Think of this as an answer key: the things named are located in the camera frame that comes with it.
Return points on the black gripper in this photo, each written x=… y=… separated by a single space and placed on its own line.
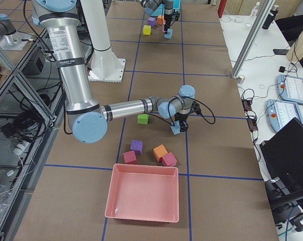
x=168 y=18
x=181 y=118

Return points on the light blue block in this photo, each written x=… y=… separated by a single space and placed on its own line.
x=168 y=34
x=176 y=128

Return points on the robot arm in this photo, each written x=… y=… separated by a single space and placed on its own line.
x=87 y=118
x=151 y=6

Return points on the orange block left side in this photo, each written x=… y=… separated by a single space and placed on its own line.
x=161 y=20

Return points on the pink lilac foam block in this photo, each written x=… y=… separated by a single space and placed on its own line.
x=163 y=27

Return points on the light blue plastic bin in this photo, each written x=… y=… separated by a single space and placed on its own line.
x=176 y=5

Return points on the purple block left side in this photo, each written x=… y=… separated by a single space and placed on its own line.
x=151 y=21

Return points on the yellow foam block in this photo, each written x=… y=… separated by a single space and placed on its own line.
x=147 y=29

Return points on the green foam block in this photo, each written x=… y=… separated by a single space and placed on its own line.
x=143 y=119

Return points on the orange block right side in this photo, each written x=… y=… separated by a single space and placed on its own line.
x=159 y=152

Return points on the magenta block near orange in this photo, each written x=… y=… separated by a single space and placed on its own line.
x=169 y=160

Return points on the purple block right side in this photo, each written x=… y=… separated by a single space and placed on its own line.
x=136 y=146

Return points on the magenta block near purple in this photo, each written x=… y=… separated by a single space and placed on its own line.
x=130 y=157

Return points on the orange black power strip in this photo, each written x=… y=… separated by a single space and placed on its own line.
x=251 y=116

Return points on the pink plastic tray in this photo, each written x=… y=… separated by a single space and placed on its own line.
x=142 y=192

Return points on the clear hand sanitizer bottle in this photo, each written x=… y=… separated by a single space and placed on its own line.
x=254 y=11

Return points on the teach pendant near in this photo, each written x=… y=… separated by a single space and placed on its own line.
x=280 y=112

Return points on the teach pendant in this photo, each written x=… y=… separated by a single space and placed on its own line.
x=280 y=112
x=290 y=88

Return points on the black water bottle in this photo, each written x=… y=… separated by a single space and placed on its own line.
x=270 y=17

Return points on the black laptop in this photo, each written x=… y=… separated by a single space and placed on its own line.
x=283 y=153

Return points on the teach pendant far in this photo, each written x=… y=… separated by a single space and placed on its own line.
x=290 y=88

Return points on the aluminium frame post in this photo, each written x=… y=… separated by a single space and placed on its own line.
x=256 y=26

